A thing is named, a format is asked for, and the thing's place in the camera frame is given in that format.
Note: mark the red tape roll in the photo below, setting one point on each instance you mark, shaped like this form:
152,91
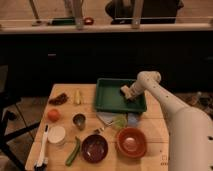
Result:
88,21

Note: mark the dark red dried chili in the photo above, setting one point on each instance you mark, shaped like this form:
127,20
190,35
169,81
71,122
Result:
59,100

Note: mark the blue gray cloth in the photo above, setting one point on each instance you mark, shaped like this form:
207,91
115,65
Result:
106,118

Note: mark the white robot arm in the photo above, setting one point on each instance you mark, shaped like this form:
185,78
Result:
190,128

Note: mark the green handled tool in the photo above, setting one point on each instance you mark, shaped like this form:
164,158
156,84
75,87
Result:
61,21

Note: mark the white paper cup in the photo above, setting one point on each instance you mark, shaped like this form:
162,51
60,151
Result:
56,135

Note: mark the green cucumber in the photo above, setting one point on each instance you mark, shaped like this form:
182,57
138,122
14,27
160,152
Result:
74,153

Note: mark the dark maroon bowl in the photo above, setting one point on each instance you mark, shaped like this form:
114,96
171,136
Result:
94,148

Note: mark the orange bowl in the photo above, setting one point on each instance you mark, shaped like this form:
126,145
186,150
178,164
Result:
131,142

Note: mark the orange tomato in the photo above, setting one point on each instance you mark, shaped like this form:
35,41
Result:
53,115

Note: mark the white dish brush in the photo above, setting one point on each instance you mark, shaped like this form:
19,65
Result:
40,164

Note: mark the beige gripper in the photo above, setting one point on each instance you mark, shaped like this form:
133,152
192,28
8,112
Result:
129,92

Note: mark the small metal cup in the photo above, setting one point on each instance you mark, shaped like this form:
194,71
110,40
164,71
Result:
79,121

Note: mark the metal spoon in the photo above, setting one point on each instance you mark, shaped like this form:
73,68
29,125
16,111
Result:
101,129

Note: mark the black chair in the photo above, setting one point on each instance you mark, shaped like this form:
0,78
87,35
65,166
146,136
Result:
7,99

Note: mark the green plastic tray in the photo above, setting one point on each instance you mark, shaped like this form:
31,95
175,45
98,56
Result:
108,97

